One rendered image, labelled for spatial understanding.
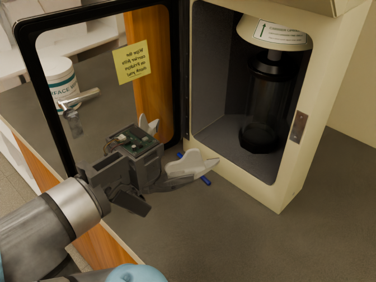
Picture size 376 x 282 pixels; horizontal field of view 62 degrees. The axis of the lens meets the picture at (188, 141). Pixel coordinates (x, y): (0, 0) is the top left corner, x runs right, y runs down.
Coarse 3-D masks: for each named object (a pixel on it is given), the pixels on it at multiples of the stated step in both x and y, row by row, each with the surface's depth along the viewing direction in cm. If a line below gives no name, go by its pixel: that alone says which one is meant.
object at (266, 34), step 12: (240, 24) 61; (252, 24) 57; (264, 24) 56; (276, 24) 55; (252, 36) 58; (264, 36) 56; (276, 36) 55; (288, 36) 55; (300, 36) 55; (276, 48) 56; (288, 48) 55; (300, 48) 56; (312, 48) 56
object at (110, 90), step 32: (64, 32) 52; (96, 32) 55; (128, 32) 59; (160, 32) 63; (64, 64) 55; (96, 64) 58; (128, 64) 63; (160, 64) 67; (64, 96) 58; (96, 96) 62; (128, 96) 67; (160, 96) 72; (64, 128) 62; (96, 128) 66; (160, 128) 78; (96, 160) 71
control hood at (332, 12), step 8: (272, 0) 47; (280, 0) 45; (288, 0) 44; (296, 0) 43; (304, 0) 42; (312, 0) 41; (320, 0) 40; (328, 0) 39; (336, 0) 39; (344, 0) 41; (304, 8) 44; (312, 8) 43; (320, 8) 42; (328, 8) 40; (336, 8) 40; (344, 8) 42; (328, 16) 43; (336, 16) 42
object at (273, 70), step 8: (256, 56) 67; (264, 56) 67; (272, 56) 65; (280, 56) 65; (288, 56) 67; (256, 64) 66; (264, 64) 65; (272, 64) 64; (280, 64) 64; (288, 64) 65; (264, 72) 65; (272, 72) 64; (280, 72) 64; (288, 72) 65
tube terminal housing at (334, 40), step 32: (192, 0) 61; (224, 0) 56; (256, 0) 52; (352, 0) 43; (320, 32) 47; (352, 32) 50; (320, 64) 49; (320, 96) 54; (320, 128) 64; (224, 160) 79; (288, 160) 64; (256, 192) 77; (288, 192) 71
